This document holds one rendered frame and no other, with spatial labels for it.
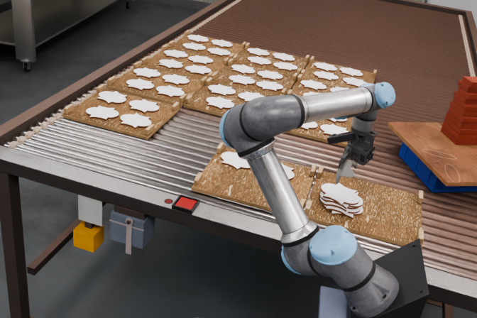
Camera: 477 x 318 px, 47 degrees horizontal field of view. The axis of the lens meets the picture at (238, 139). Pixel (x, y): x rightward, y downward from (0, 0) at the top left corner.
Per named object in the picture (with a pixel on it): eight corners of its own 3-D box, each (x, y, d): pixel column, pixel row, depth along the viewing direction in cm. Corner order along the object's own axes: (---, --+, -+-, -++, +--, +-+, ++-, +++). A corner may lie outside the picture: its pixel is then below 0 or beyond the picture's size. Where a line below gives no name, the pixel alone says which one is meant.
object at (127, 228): (141, 259, 200) (143, 219, 191) (107, 248, 203) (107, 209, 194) (155, 241, 209) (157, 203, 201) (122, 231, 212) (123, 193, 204)
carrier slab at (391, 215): (421, 251, 183) (421, 248, 183) (302, 219, 192) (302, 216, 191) (420, 198, 213) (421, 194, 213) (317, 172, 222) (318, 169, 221)
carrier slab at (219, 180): (300, 219, 191) (301, 216, 191) (191, 190, 199) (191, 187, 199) (315, 172, 222) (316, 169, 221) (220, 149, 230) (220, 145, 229)
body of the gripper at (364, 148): (363, 168, 186) (370, 137, 180) (340, 158, 190) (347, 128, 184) (372, 160, 191) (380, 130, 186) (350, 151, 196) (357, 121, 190)
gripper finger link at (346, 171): (346, 187, 185) (358, 162, 185) (331, 180, 188) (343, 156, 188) (348, 189, 188) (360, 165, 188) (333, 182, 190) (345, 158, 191)
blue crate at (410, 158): (498, 192, 225) (507, 171, 220) (431, 194, 217) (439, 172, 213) (457, 154, 251) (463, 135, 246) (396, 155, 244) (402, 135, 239)
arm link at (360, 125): (349, 116, 182) (360, 109, 188) (346, 128, 184) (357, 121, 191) (370, 123, 179) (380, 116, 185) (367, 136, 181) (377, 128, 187)
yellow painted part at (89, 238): (94, 253, 208) (93, 201, 197) (72, 246, 210) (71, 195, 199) (104, 240, 215) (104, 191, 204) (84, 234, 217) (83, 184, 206)
